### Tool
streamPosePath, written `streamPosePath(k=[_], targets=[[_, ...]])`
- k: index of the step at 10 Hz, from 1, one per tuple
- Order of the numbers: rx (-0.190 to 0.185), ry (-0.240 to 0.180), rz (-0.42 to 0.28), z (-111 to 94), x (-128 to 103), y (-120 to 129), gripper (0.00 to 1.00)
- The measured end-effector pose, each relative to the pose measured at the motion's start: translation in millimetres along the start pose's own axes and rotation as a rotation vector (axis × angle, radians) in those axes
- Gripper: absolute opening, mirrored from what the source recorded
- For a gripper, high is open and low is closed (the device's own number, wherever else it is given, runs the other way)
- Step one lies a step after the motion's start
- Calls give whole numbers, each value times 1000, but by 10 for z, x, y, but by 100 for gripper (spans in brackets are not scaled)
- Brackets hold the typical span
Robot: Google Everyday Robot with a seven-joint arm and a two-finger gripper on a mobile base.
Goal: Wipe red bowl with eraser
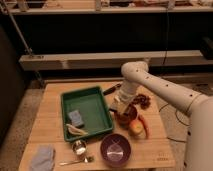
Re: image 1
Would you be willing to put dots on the purple bowl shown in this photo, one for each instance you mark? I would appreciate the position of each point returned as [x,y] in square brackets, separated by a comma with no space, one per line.
[115,150]

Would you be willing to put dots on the red yellow apple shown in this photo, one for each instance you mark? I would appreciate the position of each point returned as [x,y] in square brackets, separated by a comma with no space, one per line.
[135,127]

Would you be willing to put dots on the banana in tray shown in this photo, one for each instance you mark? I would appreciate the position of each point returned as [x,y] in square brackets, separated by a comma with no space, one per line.
[75,131]

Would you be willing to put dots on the red bowl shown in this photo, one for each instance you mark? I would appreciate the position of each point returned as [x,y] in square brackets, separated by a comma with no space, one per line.
[126,117]

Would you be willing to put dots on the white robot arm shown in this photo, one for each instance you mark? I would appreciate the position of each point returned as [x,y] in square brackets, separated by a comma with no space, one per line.
[196,105]

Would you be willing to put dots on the grey blue cloth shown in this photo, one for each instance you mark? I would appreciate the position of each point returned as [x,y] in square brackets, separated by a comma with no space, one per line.
[43,160]

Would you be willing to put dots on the blue sponge in tray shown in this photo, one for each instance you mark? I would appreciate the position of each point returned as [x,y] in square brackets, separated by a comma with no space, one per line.
[76,118]

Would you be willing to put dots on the wooden table edge rail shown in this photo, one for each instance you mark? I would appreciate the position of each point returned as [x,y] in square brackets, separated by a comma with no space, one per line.
[111,60]

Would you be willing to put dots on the small metal cup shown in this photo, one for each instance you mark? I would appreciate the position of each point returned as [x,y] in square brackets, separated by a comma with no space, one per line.
[79,147]

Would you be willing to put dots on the dark handled knife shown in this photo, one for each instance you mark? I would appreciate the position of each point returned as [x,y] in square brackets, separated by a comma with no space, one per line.
[112,89]

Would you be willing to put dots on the metal spoon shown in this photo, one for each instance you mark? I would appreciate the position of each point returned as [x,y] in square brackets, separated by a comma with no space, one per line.
[87,159]

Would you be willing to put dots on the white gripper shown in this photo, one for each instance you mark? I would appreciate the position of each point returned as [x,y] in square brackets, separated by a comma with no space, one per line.
[121,101]

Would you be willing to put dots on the green plastic tray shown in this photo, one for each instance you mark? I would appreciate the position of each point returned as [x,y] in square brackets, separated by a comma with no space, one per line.
[91,105]

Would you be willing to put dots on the dark grapes bunch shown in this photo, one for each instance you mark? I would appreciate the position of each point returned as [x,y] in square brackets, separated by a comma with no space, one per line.
[142,100]

